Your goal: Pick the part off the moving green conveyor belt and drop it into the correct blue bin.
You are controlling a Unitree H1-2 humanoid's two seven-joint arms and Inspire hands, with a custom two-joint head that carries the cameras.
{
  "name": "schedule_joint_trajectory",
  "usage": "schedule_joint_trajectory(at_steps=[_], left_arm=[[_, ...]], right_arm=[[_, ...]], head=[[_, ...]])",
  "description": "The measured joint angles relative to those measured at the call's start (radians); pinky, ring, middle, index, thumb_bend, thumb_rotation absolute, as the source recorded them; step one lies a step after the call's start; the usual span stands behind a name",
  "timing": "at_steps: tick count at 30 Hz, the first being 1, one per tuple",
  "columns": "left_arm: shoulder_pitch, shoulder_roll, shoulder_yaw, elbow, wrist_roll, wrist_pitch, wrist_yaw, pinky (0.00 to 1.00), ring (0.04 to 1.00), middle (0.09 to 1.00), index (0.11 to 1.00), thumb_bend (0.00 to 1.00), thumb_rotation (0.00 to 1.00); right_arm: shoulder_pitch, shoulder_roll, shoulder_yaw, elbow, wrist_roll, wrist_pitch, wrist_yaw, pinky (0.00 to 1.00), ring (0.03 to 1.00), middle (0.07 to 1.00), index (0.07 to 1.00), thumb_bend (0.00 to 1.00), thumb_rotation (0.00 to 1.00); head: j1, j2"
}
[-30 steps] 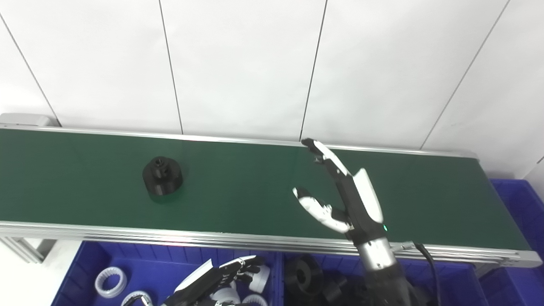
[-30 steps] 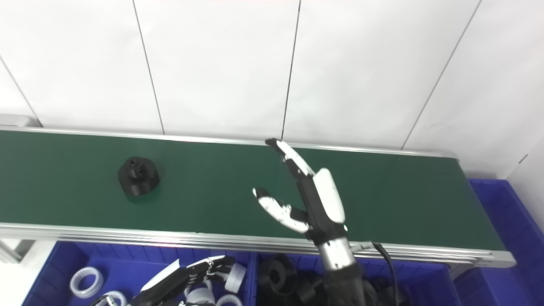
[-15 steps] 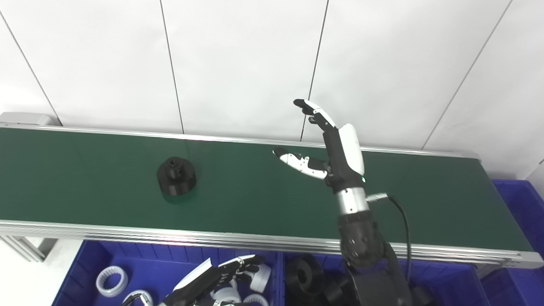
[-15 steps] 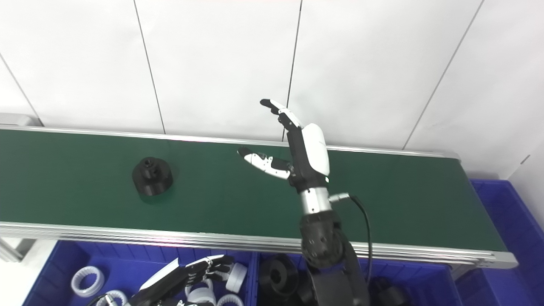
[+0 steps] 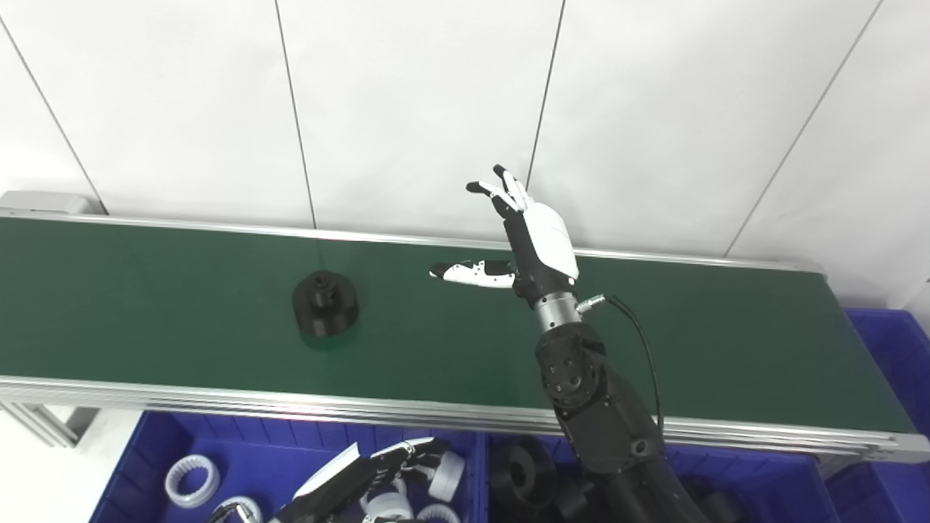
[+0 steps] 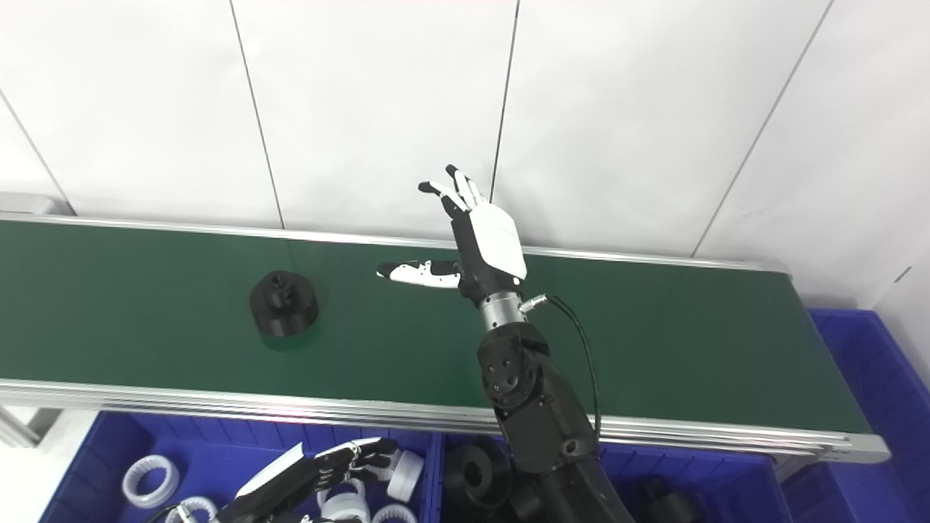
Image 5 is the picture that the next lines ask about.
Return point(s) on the white cylinder part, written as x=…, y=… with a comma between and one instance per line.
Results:
x=448, y=476

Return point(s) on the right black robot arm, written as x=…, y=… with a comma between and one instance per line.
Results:
x=596, y=407

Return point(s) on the blue bin with black parts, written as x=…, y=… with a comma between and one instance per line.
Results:
x=770, y=487

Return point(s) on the empty blue bin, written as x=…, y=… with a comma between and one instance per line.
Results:
x=894, y=363

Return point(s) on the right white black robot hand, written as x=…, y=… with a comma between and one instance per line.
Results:
x=548, y=240

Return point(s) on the aluminium conveyor frame leg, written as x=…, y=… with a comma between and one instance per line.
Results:
x=43, y=425

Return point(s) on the grey conveyor end cap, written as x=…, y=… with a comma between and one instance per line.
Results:
x=43, y=203

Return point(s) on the green conveyor belt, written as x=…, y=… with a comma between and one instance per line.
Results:
x=182, y=305

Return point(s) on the blue bin with white parts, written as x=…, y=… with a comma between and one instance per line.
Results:
x=145, y=465

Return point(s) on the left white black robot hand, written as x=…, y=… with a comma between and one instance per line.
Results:
x=327, y=490

